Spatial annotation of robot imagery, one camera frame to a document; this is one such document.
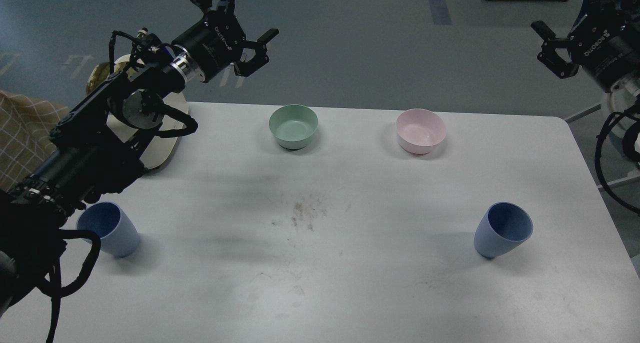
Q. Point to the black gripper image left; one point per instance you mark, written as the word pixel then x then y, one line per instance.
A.
pixel 215 41

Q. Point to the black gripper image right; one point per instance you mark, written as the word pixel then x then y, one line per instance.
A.
pixel 606 47

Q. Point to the blue cup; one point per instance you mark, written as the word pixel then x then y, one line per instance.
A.
pixel 118 235
pixel 503 228

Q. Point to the white robot base right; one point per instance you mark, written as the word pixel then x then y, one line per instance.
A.
pixel 618 102

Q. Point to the green bowl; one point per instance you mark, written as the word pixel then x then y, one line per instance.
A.
pixel 293 126

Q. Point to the cream toaster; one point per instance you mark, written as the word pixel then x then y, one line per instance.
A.
pixel 159 149

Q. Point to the pink bowl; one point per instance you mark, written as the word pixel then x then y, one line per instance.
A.
pixel 420 131

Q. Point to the beige checkered cloth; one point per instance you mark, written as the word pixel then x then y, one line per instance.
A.
pixel 25 125

